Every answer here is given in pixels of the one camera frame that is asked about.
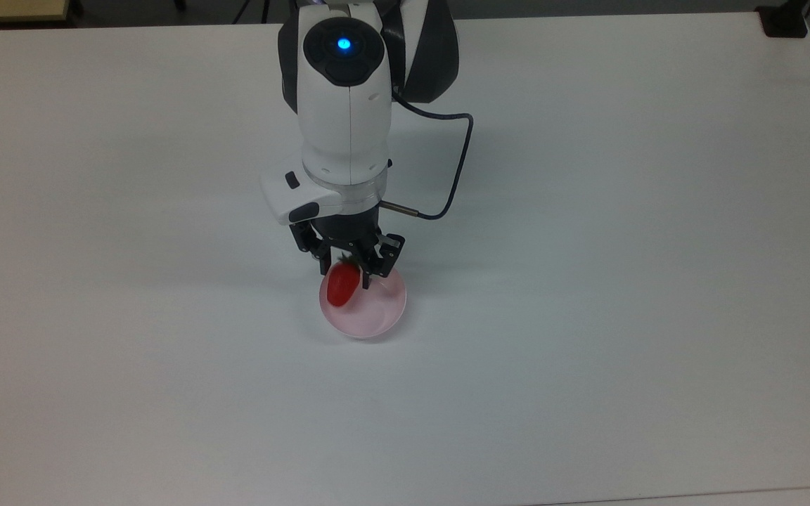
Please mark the red strawberry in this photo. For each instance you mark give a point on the red strawberry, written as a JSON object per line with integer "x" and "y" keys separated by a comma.
{"x": 342, "y": 284}

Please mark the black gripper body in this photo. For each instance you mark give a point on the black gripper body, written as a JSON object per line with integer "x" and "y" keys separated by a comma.
{"x": 349, "y": 230}

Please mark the beige wooden desk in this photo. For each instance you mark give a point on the beige wooden desk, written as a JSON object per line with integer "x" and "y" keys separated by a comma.
{"x": 4, "y": 8}

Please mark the black table clamp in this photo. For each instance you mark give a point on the black table clamp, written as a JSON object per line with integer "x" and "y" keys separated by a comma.
{"x": 783, "y": 22}

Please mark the pink plastic bowl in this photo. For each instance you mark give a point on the pink plastic bowl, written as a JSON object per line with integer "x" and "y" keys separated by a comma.
{"x": 377, "y": 314}

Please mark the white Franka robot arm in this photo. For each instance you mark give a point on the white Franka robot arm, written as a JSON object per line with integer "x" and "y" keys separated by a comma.
{"x": 349, "y": 126}

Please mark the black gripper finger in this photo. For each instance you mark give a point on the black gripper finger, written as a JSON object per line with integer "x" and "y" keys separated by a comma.
{"x": 385, "y": 254}
{"x": 310, "y": 240}

